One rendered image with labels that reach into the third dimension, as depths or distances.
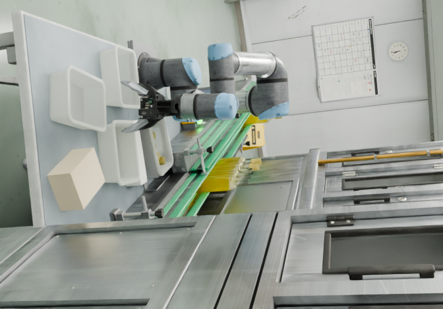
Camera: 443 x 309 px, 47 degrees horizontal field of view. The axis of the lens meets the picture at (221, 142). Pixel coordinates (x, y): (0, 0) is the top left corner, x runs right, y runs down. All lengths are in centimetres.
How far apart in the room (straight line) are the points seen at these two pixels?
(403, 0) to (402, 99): 144
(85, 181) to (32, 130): 21
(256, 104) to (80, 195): 73
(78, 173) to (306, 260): 74
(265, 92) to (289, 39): 620
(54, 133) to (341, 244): 89
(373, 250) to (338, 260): 8
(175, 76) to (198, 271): 118
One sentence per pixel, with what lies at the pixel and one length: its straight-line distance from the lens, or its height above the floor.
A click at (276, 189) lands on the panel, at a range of 237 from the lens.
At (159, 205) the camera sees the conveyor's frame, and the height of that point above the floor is 88.
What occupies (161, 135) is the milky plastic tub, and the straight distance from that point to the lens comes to 215.
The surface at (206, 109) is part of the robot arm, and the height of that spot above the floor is 121.
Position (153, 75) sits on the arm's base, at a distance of 212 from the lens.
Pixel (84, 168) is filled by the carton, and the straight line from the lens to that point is 154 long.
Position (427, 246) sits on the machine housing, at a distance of 110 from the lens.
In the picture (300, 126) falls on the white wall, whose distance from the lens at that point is 827.
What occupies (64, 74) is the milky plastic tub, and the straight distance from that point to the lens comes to 155.
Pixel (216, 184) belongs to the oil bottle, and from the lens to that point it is 216.
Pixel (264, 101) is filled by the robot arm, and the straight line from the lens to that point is 185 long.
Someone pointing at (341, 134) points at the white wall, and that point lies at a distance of 828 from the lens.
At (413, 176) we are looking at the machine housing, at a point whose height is 183.
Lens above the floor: 160
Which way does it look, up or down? 15 degrees down
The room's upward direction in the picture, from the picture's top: 84 degrees clockwise
